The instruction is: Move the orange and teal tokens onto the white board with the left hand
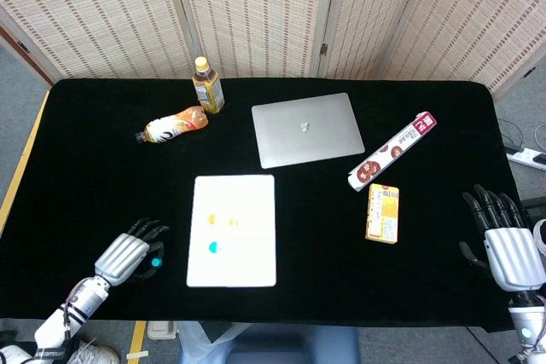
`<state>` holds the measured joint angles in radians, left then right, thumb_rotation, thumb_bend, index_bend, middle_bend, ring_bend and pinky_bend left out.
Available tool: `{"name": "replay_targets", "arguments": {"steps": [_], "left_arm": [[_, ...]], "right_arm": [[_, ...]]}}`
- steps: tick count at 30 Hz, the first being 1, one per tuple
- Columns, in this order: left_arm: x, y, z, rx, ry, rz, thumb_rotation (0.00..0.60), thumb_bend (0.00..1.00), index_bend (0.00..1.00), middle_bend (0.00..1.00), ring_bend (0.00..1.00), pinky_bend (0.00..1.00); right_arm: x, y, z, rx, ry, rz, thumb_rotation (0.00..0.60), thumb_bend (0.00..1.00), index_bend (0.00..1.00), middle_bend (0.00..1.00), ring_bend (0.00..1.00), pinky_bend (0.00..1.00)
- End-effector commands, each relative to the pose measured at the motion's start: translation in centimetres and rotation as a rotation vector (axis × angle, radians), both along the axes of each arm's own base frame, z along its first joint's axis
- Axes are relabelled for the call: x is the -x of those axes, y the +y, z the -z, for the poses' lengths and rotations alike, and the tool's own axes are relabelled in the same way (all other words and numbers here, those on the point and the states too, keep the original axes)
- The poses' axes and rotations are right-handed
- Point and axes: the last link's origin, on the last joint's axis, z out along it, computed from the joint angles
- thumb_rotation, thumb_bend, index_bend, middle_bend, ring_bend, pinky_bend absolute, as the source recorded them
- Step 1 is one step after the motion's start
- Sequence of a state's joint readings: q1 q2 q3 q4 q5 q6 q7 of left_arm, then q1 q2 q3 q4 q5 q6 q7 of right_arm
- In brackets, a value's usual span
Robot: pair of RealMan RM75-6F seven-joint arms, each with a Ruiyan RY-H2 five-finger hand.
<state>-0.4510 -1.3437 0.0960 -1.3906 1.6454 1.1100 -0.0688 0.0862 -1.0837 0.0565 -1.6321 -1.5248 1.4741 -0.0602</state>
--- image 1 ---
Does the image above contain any woven folding screen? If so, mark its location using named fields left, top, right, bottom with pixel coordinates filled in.
left=0, top=0, right=546, bottom=92

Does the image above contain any black floor cable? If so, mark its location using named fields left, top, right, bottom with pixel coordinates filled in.
left=497, top=118, right=526, bottom=153

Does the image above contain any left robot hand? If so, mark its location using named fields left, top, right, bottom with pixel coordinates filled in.
left=94, top=217, right=171, bottom=287

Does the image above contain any blue padded seat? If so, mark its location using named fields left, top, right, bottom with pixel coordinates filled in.
left=178, top=323, right=362, bottom=364

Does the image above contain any yellow food box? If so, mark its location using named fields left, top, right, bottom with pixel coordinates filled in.
left=364, top=183, right=401, bottom=245

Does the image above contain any yellow cap tea bottle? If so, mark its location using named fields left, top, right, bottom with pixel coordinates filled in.
left=191, top=56, right=226, bottom=115

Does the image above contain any orange drink bottle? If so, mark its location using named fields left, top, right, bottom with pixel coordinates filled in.
left=134, top=105, right=210, bottom=144

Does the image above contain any silver closed laptop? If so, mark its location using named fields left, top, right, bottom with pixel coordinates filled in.
left=251, top=92, right=366, bottom=170

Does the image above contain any long white cookie box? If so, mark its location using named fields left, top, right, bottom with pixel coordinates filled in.
left=347, top=111, right=439, bottom=193

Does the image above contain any black tablecloth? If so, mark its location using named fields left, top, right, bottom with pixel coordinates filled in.
left=0, top=78, right=528, bottom=333

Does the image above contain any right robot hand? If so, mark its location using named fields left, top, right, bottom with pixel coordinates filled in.
left=458, top=183, right=546, bottom=292

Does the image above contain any white magnetic board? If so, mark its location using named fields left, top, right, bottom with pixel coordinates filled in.
left=185, top=174, right=277, bottom=289

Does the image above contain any white power strip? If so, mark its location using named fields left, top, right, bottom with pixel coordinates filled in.
left=507, top=147, right=546, bottom=171

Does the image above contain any white floor box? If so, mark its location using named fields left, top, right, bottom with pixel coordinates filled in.
left=147, top=320, right=178, bottom=341

